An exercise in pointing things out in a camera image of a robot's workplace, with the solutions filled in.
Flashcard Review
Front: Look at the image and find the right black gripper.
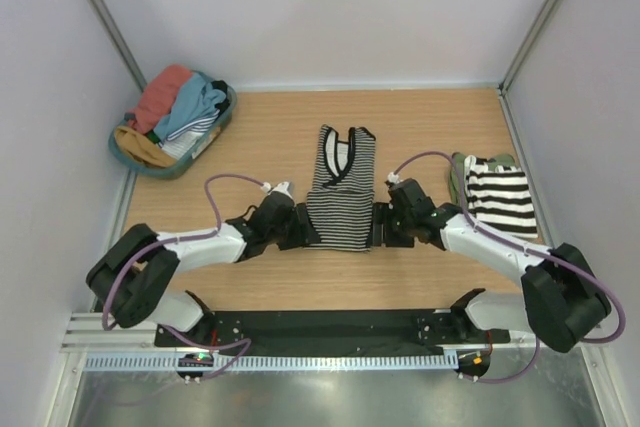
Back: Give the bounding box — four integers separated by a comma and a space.
366, 202, 415, 248

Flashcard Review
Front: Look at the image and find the thin striped black tank top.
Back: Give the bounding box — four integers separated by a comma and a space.
306, 125, 376, 252

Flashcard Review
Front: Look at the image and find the light blue garment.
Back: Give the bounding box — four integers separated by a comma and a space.
153, 71, 230, 142

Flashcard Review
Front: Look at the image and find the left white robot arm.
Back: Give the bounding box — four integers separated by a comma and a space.
86, 182, 320, 347

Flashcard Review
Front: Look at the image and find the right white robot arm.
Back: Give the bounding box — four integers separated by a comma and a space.
372, 176, 611, 353

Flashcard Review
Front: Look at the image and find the wide striped folded tank top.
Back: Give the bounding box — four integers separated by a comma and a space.
463, 154, 538, 239

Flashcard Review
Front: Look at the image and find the olive green folded tank top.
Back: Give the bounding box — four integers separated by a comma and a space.
448, 152, 518, 205

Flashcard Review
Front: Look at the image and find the teal laundry basket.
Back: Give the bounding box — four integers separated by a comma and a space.
108, 81, 237, 180

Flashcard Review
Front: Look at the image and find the white striped garment in basket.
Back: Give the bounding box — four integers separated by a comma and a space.
160, 115, 218, 159

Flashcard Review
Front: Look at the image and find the mustard brown garment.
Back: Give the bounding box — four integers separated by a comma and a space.
113, 126, 177, 169

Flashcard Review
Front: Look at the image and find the coral red garment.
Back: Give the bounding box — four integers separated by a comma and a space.
125, 64, 193, 134

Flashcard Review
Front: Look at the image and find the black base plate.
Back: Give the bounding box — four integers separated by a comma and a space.
181, 309, 510, 347

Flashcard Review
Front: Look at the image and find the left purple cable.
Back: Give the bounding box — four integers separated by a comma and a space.
102, 174, 254, 381

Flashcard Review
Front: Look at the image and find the purple cable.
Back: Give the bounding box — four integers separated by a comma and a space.
392, 150, 627, 383
102, 174, 254, 381

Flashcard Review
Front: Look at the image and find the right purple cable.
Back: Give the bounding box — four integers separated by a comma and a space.
392, 150, 627, 383

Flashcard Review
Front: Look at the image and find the slotted white cable duct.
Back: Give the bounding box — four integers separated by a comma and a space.
84, 351, 458, 373

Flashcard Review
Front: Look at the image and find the aluminium frame rail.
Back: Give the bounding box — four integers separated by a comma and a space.
60, 309, 609, 353

